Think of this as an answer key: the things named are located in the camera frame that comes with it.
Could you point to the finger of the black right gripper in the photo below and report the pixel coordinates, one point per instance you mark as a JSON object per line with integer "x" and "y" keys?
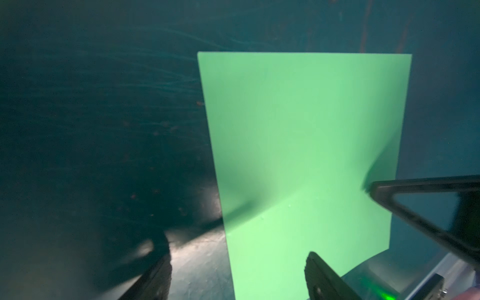
{"x": 446, "y": 209}

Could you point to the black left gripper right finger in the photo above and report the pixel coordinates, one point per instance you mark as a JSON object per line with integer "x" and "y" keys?
{"x": 323, "y": 283}

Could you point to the green square paper sheet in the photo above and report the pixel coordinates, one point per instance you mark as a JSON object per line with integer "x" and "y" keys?
{"x": 296, "y": 140}

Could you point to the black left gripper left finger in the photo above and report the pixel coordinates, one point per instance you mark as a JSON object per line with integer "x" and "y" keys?
{"x": 154, "y": 284}

